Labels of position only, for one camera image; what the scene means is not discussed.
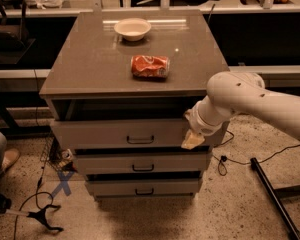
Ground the crushed red soda can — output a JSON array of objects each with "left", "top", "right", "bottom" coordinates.
[{"left": 131, "top": 55, "right": 170, "bottom": 78}]

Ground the blue tape cross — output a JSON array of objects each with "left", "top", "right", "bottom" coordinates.
[{"left": 51, "top": 171, "right": 74, "bottom": 198}]

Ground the black metal stand leg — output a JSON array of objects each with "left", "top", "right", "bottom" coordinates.
[{"left": 250, "top": 158, "right": 300, "bottom": 240}]

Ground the grey drawer cabinet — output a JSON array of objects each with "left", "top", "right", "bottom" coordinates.
[{"left": 38, "top": 9, "right": 240, "bottom": 202}]

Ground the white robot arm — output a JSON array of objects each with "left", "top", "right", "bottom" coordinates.
[{"left": 181, "top": 71, "right": 300, "bottom": 150}]

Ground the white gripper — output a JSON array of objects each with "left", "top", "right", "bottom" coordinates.
[{"left": 181, "top": 105, "right": 222, "bottom": 150}]

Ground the black floor cable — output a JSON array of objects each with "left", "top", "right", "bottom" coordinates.
[
  {"left": 212, "top": 128, "right": 300, "bottom": 177},
  {"left": 12, "top": 163, "right": 55, "bottom": 240}
]

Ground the dark bag with handles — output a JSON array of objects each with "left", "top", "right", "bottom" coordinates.
[{"left": 0, "top": 0, "right": 34, "bottom": 65}]

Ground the black floor cable left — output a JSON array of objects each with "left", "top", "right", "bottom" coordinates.
[{"left": 12, "top": 163, "right": 55, "bottom": 240}]

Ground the grey drawer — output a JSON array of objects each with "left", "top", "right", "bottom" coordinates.
[
  {"left": 50, "top": 96, "right": 201, "bottom": 150},
  {"left": 74, "top": 147, "right": 211, "bottom": 175},
  {"left": 86, "top": 171, "right": 202, "bottom": 198}
]

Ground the white paper bowl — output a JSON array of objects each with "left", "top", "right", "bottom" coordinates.
[{"left": 114, "top": 18, "right": 151, "bottom": 42}]

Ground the black floor cable right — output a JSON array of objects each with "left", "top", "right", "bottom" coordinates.
[{"left": 212, "top": 128, "right": 300, "bottom": 177}]

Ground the wire basket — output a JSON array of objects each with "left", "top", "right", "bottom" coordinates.
[{"left": 40, "top": 132, "right": 73, "bottom": 171}]

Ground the black grabber tool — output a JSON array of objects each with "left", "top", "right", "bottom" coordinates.
[{"left": 0, "top": 194, "right": 63, "bottom": 232}]

